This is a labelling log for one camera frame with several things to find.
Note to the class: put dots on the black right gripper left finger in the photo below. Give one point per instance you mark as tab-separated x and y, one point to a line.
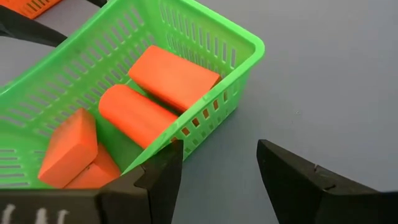
146	196

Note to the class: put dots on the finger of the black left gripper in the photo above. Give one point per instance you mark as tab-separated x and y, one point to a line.
98	2
25	29

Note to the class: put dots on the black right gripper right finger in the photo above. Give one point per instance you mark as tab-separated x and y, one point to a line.
298	196

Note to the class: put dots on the orange wedge block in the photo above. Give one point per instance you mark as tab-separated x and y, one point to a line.
99	174

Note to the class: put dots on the orange cylinder block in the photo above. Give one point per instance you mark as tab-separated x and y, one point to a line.
136	115

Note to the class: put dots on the orange rectangular block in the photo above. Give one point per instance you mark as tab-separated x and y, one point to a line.
68	149
174	77

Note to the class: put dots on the orange plastic basket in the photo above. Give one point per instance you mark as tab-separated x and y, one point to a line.
28	7

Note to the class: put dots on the green plastic basket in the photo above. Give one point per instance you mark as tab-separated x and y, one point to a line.
115	149

